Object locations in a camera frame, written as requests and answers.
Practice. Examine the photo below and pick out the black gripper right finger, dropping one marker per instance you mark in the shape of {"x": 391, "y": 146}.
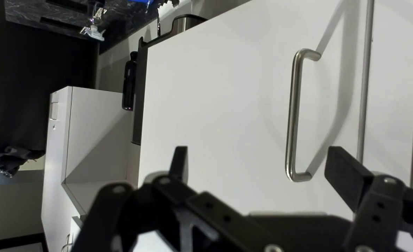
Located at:
{"x": 379, "y": 210}

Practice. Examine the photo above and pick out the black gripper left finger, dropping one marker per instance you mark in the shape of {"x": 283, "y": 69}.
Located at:
{"x": 206, "y": 210}

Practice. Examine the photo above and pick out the white cabinet door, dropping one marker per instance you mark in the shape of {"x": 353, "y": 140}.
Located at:
{"x": 393, "y": 93}
{"x": 225, "y": 117}

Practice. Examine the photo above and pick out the white open cabinet box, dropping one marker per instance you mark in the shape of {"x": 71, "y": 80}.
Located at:
{"x": 89, "y": 140}

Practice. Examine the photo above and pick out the tall black flat panel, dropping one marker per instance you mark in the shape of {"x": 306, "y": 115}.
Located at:
{"x": 139, "y": 93}

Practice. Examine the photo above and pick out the small metal clamp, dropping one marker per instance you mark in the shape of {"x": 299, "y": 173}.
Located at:
{"x": 93, "y": 31}

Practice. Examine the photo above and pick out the blue plastic object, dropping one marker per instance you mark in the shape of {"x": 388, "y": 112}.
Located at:
{"x": 143, "y": 2}

